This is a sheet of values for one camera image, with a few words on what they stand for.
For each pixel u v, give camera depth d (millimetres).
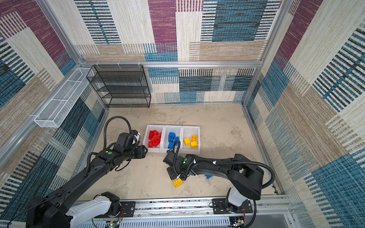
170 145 943
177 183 812
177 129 1024
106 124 653
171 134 992
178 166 636
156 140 940
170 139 966
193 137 964
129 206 746
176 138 966
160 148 906
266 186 464
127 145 630
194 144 934
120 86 1093
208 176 826
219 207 730
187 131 956
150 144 966
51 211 391
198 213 729
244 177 434
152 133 999
